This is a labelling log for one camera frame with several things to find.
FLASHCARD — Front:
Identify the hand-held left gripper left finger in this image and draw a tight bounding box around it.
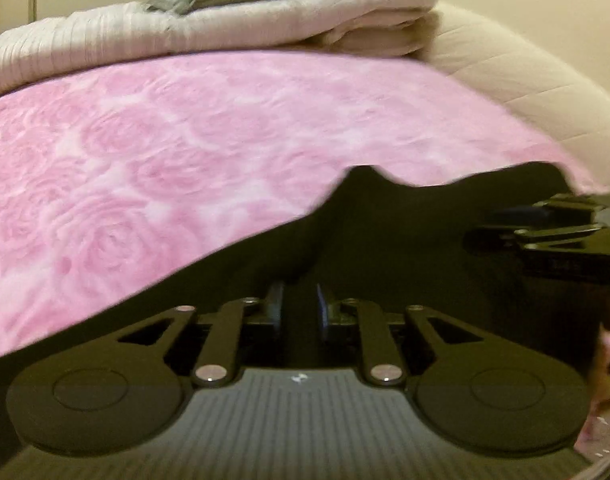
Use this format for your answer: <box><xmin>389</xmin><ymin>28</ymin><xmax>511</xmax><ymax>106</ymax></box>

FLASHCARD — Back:
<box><xmin>116</xmin><ymin>281</ymin><xmax>286</xmax><ymax>387</ymax></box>

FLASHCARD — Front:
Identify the black garment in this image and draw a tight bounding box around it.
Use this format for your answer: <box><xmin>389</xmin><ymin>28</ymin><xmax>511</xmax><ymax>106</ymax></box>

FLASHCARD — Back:
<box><xmin>0</xmin><ymin>162</ymin><xmax>610</xmax><ymax>461</ymax></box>

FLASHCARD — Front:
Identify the cream quilted pillow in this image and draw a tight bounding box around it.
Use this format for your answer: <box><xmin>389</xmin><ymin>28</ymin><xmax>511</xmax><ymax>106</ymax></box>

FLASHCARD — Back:
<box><xmin>425</xmin><ymin>2</ymin><xmax>610</xmax><ymax>196</ymax></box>

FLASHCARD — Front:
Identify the white ribbed quilt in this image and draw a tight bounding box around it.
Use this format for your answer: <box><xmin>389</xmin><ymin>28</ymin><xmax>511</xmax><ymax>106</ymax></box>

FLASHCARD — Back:
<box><xmin>0</xmin><ymin>0</ymin><xmax>440</xmax><ymax>103</ymax></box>

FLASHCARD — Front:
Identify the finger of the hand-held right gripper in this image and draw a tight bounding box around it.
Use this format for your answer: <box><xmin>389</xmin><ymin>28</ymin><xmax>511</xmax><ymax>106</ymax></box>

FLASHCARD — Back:
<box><xmin>532</xmin><ymin>194</ymin><xmax>610</xmax><ymax>222</ymax></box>
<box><xmin>462</xmin><ymin>224</ymin><xmax>607</xmax><ymax>254</ymax></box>

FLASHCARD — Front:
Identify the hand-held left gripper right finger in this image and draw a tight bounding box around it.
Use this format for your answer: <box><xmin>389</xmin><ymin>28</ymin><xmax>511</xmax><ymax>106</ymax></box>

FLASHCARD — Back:
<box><xmin>315</xmin><ymin>282</ymin><xmax>481</xmax><ymax>387</ymax></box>

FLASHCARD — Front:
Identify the pink floral blanket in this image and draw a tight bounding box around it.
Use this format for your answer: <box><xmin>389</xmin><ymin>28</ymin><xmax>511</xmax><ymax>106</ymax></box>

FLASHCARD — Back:
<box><xmin>0</xmin><ymin>50</ymin><xmax>610</xmax><ymax>461</ymax></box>

